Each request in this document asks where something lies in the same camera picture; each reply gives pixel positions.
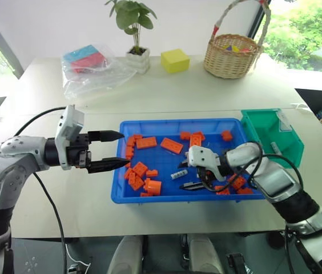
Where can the coloured shapes inside basket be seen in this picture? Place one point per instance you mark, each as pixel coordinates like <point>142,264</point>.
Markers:
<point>233,48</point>

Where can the grey rounded shape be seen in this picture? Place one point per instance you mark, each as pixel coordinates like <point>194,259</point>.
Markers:
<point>126,255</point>
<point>205,255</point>

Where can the red sponge block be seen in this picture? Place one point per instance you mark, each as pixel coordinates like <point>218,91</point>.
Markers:
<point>88,63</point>

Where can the green plastic bin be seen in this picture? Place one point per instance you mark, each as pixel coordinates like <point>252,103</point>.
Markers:
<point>259,128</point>

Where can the small orange building block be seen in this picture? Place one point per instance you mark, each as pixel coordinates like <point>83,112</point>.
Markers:
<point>152,173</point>
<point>144,194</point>

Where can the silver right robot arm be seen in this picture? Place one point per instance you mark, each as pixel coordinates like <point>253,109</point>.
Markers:
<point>281,182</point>

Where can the blue plastic bin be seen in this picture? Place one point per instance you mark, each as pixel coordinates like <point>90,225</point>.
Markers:
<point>166,168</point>

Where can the orange cylinder block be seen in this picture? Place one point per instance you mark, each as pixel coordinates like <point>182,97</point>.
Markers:
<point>153,187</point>

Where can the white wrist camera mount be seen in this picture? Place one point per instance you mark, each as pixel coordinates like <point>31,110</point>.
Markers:
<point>69,122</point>
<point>203,157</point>

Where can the yellow cube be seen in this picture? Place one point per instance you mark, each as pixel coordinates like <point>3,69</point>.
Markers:
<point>175,61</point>

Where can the light blue sponge block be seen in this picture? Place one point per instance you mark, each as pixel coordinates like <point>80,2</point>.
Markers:
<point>81,52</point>

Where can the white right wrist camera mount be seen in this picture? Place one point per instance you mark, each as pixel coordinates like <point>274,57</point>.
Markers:
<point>203,157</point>

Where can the flat orange building plate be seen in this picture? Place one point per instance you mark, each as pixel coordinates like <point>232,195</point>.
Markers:
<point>146,142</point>
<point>172,145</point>

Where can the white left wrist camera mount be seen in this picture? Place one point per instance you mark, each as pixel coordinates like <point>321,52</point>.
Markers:
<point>69,122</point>

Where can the clear plastic bag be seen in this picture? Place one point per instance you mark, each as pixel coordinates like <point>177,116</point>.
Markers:
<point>98,78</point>

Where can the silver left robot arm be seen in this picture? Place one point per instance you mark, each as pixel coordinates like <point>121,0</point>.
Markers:
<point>9,168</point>

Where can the white ribbed plant pot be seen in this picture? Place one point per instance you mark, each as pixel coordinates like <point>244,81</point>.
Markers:
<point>138,60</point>

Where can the green leafy plant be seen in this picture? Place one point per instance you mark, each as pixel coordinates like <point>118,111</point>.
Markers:
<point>132,17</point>

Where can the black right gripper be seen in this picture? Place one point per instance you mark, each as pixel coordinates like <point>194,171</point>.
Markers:
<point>208,176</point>

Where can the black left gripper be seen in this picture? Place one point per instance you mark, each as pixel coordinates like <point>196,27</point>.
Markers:
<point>78,155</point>

